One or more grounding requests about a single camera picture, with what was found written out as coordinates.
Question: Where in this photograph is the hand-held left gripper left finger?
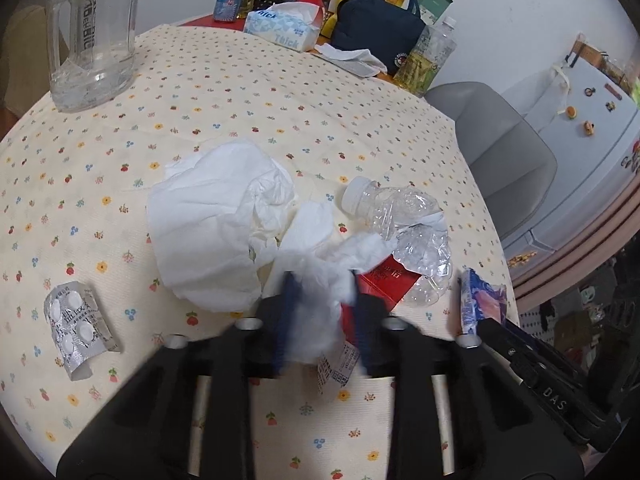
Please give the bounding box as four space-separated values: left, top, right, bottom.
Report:
56 270 306 480

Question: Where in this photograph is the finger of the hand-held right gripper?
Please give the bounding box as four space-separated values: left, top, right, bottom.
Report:
502 316 589 379
477 319 540 377

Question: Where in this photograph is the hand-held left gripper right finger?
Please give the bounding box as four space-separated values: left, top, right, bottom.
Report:
350 269 586 480

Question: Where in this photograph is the pink blue tissue packet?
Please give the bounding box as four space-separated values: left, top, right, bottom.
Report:
459 267 508 336

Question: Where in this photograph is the red envelope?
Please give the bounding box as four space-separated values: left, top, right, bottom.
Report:
357 255 423 307

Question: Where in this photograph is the large white tissue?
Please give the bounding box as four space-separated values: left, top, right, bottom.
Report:
146 140 301 311

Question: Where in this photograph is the crushed clear plastic bottle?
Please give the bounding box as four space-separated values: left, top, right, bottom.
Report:
341 177 455 308

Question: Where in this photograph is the silver pill blister pack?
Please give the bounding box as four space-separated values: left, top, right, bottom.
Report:
44 282 121 382

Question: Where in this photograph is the cluttered dark shelf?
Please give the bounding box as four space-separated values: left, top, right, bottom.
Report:
542 245 640 361

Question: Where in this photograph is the white refrigerator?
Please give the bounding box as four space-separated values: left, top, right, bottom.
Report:
502 42 640 261

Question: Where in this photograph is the grey upholstered chair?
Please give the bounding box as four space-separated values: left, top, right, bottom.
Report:
424 81 558 241

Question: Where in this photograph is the cluster of fridge magnets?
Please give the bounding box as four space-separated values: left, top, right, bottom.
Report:
620 140 640 176

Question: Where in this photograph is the white crumpled paper towel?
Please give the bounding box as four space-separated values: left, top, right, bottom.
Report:
315 44 388 78

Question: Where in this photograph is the large bottle of yellow liquid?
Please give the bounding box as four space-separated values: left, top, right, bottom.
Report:
393 16 458 97

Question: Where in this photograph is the blue white tissue box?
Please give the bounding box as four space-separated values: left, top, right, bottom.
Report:
244 2 323 52

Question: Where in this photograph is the navy lunch bag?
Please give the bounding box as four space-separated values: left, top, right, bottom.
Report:
331 0 426 78

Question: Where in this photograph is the brown wicker basket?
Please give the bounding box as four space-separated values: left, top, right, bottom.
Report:
575 44 608 68

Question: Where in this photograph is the red table mat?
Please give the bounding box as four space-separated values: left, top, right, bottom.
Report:
177 12 251 28

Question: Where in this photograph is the blue soda can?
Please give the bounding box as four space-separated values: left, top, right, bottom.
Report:
215 0 247 22

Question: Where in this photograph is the tall green box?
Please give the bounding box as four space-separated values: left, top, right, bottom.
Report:
416 0 453 26

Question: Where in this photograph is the clear plastic water jug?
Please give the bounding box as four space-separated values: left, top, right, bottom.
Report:
46 0 150 113

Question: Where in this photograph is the tan chair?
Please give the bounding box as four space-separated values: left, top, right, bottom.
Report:
0 5 53 111

